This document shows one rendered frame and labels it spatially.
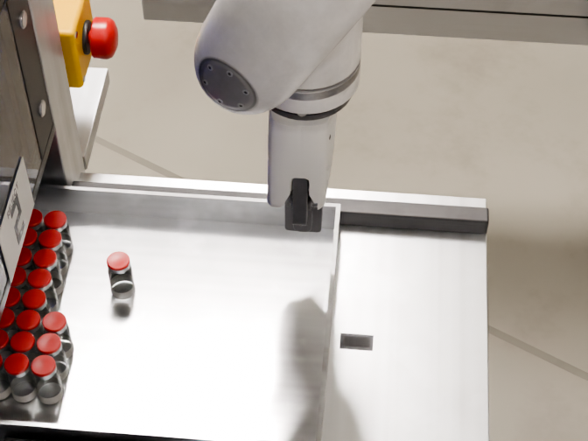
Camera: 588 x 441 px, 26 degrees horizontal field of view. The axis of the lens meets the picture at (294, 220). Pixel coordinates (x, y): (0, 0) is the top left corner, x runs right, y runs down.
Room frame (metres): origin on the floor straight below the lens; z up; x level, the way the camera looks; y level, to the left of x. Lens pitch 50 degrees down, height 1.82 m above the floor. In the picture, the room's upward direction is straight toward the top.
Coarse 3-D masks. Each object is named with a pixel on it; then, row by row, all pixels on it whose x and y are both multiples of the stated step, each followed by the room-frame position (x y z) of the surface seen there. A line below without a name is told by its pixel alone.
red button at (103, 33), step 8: (96, 24) 0.91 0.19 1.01; (104, 24) 0.91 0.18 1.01; (112, 24) 0.92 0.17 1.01; (88, 32) 0.92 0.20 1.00; (96, 32) 0.91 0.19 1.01; (104, 32) 0.90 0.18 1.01; (112, 32) 0.91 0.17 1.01; (88, 40) 0.91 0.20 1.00; (96, 40) 0.90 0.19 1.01; (104, 40) 0.90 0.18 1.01; (112, 40) 0.90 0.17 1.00; (96, 48) 0.90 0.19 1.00; (104, 48) 0.90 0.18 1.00; (112, 48) 0.90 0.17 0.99; (96, 56) 0.90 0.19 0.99; (104, 56) 0.90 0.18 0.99; (112, 56) 0.90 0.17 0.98
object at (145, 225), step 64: (64, 192) 0.79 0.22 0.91; (128, 192) 0.79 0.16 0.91; (192, 256) 0.74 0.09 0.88; (256, 256) 0.74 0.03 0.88; (320, 256) 0.74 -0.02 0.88; (128, 320) 0.67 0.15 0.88; (192, 320) 0.67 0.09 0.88; (256, 320) 0.67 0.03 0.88; (320, 320) 0.67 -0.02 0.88; (64, 384) 0.60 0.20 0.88; (128, 384) 0.60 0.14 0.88; (192, 384) 0.60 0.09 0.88; (256, 384) 0.60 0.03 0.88; (320, 384) 0.58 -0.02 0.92
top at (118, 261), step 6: (114, 252) 0.71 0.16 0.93; (120, 252) 0.71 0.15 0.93; (108, 258) 0.70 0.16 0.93; (114, 258) 0.70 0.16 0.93; (120, 258) 0.70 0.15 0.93; (126, 258) 0.70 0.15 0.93; (108, 264) 0.69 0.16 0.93; (114, 264) 0.69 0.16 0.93; (120, 264) 0.69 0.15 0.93; (126, 264) 0.69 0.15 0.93
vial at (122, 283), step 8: (112, 272) 0.69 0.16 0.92; (120, 272) 0.69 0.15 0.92; (128, 272) 0.69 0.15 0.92; (112, 280) 0.69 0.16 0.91; (120, 280) 0.69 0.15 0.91; (128, 280) 0.69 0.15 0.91; (112, 288) 0.69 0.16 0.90; (120, 288) 0.69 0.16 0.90; (128, 288) 0.69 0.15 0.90; (120, 296) 0.69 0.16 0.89; (128, 296) 0.69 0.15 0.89
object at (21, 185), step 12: (24, 168) 0.71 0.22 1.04; (24, 180) 0.70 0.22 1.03; (12, 192) 0.67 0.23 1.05; (24, 192) 0.70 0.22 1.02; (12, 204) 0.67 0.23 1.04; (24, 204) 0.69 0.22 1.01; (24, 216) 0.68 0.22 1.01; (0, 228) 0.63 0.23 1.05; (12, 228) 0.65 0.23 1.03; (24, 228) 0.68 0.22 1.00; (0, 240) 0.63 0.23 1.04; (12, 240) 0.65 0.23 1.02; (12, 252) 0.64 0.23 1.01; (12, 264) 0.64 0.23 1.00; (12, 276) 0.63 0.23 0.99
